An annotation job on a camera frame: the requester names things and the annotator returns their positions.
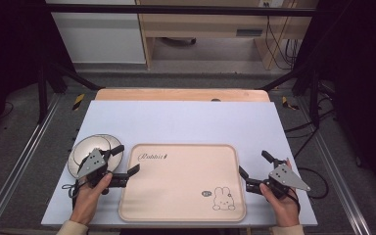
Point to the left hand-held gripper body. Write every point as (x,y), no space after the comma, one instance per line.
(92,162)

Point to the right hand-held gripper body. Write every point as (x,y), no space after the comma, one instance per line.
(287,178)

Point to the round silver plate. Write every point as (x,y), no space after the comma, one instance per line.
(81,153)
(116,160)

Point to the beige tray with rabbit print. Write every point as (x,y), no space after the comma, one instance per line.
(179,186)

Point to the person's right hand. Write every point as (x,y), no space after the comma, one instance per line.
(284,209)

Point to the person's left hand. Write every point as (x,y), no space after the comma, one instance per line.
(86,202)

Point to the yellow black tape strip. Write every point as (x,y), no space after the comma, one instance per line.
(287,102)
(78,102)

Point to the white board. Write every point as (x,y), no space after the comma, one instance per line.
(182,124)

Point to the black metal stand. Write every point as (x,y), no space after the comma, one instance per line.
(313,98)
(42,94)

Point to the wooden table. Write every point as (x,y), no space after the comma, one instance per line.
(176,95)

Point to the white cabinet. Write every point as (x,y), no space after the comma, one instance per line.
(101,36)

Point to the black curtain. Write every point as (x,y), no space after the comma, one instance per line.
(362,81)
(9,49)

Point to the wooden background desk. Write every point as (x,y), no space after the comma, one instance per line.
(205,24)

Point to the aluminium floor rail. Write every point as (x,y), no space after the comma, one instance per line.
(16,163)
(336,176)

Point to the black horizontal frame bar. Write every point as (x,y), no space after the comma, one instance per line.
(176,9)

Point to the white wall socket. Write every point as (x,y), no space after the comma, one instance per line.
(271,3)

